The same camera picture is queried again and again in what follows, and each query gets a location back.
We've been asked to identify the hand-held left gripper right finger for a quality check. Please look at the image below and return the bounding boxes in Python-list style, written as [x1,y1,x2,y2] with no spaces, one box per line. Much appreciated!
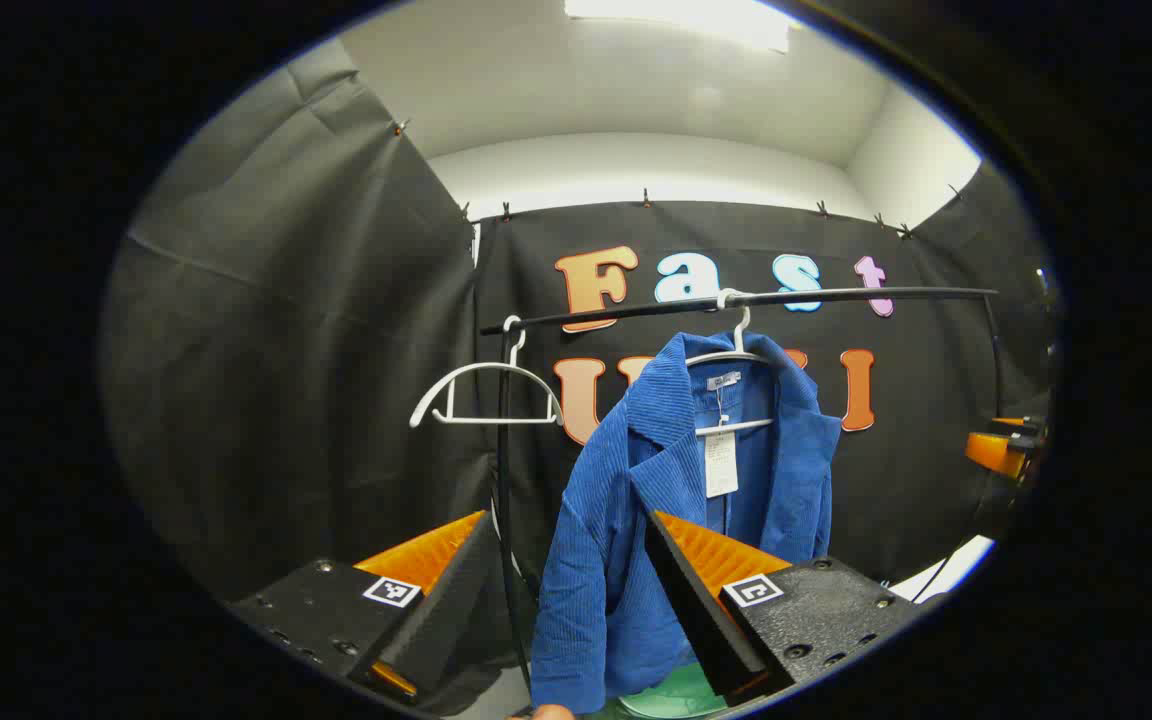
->
[642,508,925,706]

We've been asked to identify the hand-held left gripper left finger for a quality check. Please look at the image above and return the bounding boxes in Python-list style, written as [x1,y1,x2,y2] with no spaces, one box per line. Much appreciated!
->
[226,508,522,701]

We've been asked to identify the green laundry hamper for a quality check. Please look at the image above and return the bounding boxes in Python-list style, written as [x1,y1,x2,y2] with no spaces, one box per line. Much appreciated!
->
[616,660,729,719]

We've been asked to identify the blue corduroy jacket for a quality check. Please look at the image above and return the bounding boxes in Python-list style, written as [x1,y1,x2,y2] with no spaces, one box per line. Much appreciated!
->
[530,332,843,715]

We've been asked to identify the white plastic clothes hanger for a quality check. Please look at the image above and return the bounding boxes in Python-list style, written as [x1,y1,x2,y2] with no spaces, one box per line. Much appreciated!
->
[684,290,782,436]
[409,316,565,429]

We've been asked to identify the black metal clothes rack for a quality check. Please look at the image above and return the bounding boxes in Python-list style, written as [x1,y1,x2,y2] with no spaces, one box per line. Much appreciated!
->
[479,286,1007,696]

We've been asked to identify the white paper hang tag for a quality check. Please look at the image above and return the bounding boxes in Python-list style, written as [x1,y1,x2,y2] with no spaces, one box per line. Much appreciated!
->
[704,430,740,499]

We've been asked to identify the ceiling light panel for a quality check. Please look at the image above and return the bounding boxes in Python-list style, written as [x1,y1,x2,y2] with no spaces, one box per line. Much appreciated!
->
[564,0,802,53]

